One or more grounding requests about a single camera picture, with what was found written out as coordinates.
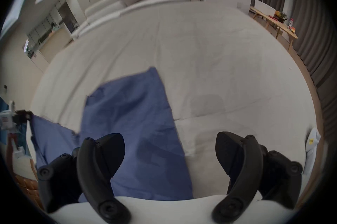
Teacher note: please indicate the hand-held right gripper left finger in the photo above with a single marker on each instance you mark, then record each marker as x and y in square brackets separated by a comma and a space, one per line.
[92, 165]

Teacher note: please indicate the dark blue shirt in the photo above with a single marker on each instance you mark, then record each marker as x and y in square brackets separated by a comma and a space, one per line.
[131, 117]

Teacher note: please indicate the bed with beige sheet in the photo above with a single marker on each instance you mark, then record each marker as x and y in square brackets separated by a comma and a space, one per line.
[210, 59]

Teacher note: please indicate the white sofa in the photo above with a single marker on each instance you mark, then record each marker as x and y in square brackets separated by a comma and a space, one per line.
[110, 4]

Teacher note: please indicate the dark grey curtain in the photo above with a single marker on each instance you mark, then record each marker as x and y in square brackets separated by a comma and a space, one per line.
[305, 6]

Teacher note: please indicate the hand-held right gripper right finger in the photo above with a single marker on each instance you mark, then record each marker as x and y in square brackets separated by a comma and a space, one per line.
[247, 165]

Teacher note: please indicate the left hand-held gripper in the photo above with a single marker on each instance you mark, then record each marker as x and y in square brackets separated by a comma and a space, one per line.
[5, 118]

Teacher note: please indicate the wooden table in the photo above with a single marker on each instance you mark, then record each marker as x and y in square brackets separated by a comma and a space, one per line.
[279, 24]

